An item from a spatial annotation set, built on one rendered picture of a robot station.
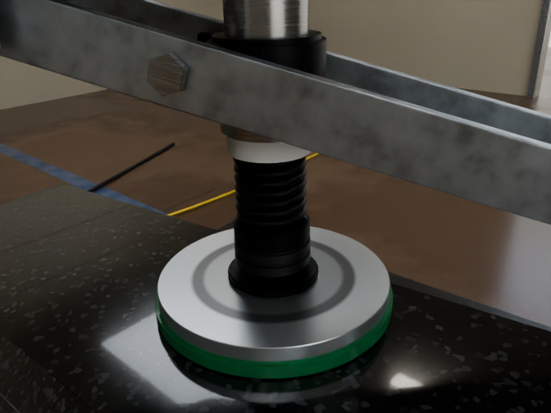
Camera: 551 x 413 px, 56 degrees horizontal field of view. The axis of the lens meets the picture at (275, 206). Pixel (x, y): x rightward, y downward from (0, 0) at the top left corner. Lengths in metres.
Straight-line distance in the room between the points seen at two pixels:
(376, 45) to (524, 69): 1.57
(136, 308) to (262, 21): 0.28
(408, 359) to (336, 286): 0.09
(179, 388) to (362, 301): 0.16
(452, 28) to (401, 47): 0.58
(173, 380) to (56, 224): 0.34
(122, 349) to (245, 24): 0.28
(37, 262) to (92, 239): 0.07
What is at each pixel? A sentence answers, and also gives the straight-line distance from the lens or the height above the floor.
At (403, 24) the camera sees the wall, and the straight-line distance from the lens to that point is 5.89.
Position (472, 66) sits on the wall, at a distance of 5.60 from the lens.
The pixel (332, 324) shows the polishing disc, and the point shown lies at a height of 0.83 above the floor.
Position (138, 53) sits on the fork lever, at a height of 1.04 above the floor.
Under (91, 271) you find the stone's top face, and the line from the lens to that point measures 0.58.
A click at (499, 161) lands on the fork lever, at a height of 0.97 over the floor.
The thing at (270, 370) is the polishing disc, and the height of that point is 0.82.
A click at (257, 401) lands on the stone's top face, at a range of 0.40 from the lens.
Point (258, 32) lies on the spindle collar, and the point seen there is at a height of 1.05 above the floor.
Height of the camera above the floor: 1.09
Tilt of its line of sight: 24 degrees down
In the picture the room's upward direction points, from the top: 1 degrees counter-clockwise
